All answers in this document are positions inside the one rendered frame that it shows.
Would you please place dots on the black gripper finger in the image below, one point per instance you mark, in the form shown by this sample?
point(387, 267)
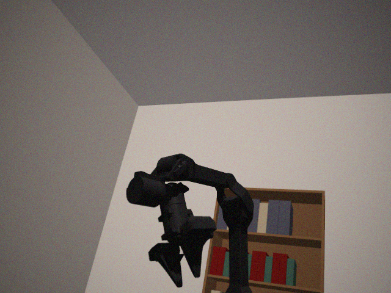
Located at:
point(171, 264)
point(192, 247)

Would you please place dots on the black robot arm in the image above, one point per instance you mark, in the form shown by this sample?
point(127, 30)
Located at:
point(238, 211)

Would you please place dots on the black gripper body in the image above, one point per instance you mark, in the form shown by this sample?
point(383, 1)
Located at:
point(177, 224)

